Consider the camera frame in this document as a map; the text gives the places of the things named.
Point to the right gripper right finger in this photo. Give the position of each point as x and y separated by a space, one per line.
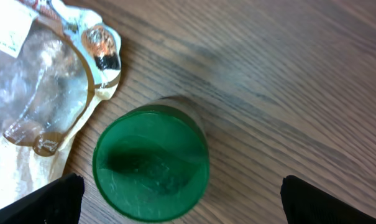
304 203

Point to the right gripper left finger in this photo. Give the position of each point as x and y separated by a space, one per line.
58 202

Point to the green lid jar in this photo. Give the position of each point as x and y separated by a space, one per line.
152 164

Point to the clear plastic snack bag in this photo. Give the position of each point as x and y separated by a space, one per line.
57 63

